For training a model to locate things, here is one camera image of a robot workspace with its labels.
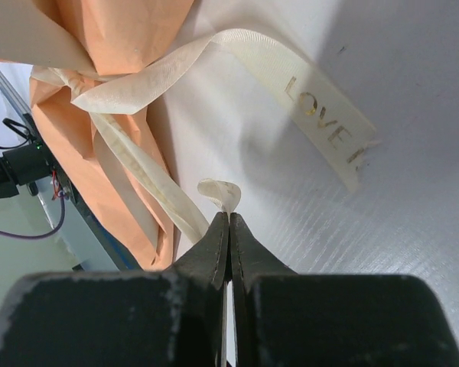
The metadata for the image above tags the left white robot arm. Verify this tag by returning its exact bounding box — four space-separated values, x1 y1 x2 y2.
0 143 54 199

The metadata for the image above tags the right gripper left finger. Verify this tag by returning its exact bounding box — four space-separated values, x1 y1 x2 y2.
0 213 229 366

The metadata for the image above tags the cream ribbon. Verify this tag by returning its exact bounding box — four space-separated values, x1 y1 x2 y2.
30 28 382 245

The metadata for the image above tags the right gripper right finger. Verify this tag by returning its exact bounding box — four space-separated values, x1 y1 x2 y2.
229 213 459 366

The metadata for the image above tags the orange beige wrapping paper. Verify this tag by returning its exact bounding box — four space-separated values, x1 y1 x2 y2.
0 1 207 271

